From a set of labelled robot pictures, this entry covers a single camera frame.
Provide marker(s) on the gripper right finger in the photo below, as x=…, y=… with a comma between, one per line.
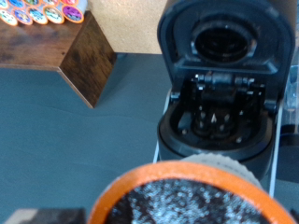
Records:
x=296, y=217

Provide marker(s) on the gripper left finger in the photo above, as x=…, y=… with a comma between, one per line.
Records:
x=53, y=217

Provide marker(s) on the black lid orange coffee pod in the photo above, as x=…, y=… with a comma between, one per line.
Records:
x=187, y=202

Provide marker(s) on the black keurig coffee machine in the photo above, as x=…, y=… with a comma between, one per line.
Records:
x=224, y=93

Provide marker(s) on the white lid coffee pod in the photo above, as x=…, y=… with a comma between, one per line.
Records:
x=7, y=17

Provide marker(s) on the orange rimmed coffee pod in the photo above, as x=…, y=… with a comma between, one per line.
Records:
x=50, y=1
x=31, y=1

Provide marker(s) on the dark wooden box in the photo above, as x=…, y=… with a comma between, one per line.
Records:
x=37, y=43

